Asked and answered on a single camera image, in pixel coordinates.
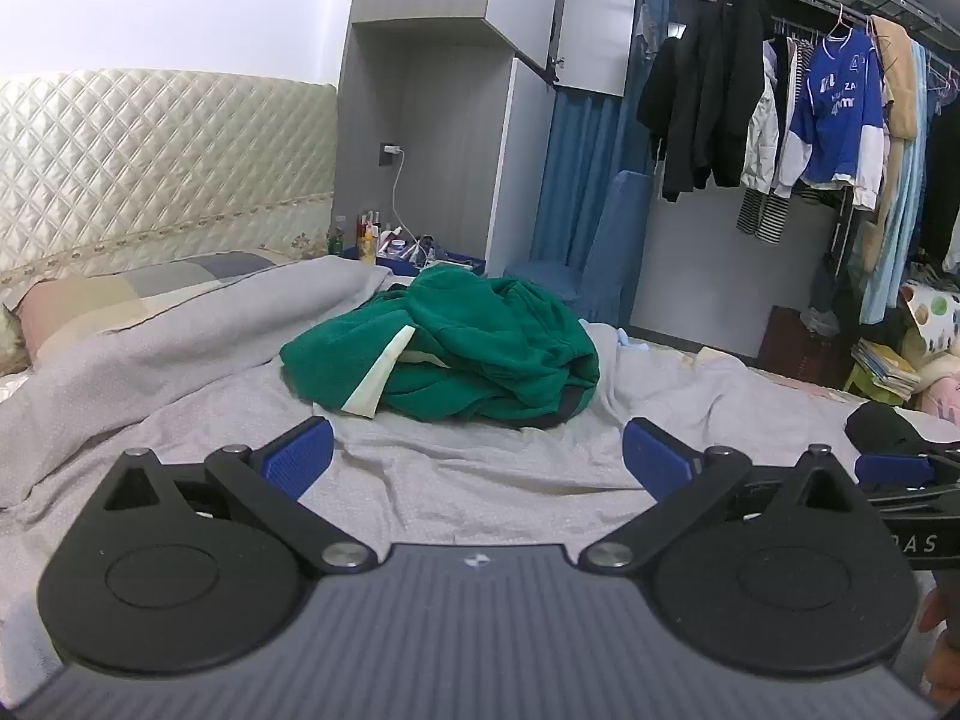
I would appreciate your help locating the brown box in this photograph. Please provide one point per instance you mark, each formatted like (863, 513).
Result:
(802, 352)

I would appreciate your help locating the white hanging jacket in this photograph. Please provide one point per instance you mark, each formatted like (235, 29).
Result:
(761, 135)

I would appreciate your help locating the cream soft cloth bundle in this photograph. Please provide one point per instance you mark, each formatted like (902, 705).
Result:
(930, 379)

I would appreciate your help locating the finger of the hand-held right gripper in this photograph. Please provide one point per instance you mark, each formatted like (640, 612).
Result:
(892, 469)

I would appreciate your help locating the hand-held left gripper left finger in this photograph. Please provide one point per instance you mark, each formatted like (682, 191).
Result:
(300, 457)

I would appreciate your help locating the striped hanging shirt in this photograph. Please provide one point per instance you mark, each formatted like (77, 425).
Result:
(761, 214)

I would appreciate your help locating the white wall charger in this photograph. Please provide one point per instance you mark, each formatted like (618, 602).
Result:
(390, 151)

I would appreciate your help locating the blue curtain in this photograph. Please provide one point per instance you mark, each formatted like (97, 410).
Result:
(577, 150)

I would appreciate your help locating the beige hanging garment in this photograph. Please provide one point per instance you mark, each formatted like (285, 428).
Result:
(896, 82)

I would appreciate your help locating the black hanging jacket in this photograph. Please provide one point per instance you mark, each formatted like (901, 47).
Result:
(705, 90)

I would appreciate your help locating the light blue hanging garment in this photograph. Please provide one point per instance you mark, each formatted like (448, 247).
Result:
(904, 202)

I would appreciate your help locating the polka dot bag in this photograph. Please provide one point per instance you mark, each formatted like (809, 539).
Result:
(934, 315)

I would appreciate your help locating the person's right hand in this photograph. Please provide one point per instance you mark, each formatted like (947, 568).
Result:
(949, 652)

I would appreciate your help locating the grey wall cabinet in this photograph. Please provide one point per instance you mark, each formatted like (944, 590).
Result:
(442, 127)

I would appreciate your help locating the green sweatshirt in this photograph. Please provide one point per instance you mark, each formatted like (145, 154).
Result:
(487, 345)

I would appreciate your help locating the blue and white jersey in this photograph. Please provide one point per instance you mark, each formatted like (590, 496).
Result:
(832, 112)

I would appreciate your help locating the black garment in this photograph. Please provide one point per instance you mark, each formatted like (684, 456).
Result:
(885, 424)

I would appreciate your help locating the pastel patchwork pillow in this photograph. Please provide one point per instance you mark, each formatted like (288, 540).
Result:
(112, 292)

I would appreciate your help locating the row of cosmetic bottles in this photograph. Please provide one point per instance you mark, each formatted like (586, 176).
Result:
(366, 240)

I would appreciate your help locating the floral cream pillow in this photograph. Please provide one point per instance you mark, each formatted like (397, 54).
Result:
(15, 341)

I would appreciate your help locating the dark hanging garment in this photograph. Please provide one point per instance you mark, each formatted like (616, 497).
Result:
(945, 165)

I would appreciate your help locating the blue covered chair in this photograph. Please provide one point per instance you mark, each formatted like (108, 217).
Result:
(607, 240)

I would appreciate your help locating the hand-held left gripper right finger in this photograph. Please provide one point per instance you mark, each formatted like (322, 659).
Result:
(656, 457)

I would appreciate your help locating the light blue cloth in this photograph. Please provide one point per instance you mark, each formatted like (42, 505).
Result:
(634, 343)

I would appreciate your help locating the grey duvet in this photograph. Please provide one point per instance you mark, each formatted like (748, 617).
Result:
(187, 367)

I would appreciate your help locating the stack of books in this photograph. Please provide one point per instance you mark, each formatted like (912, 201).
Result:
(885, 371)

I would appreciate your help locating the blue bedside table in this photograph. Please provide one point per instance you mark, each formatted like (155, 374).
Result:
(405, 264)

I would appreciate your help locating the cream quilted headboard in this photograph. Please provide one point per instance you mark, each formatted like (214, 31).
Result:
(150, 165)

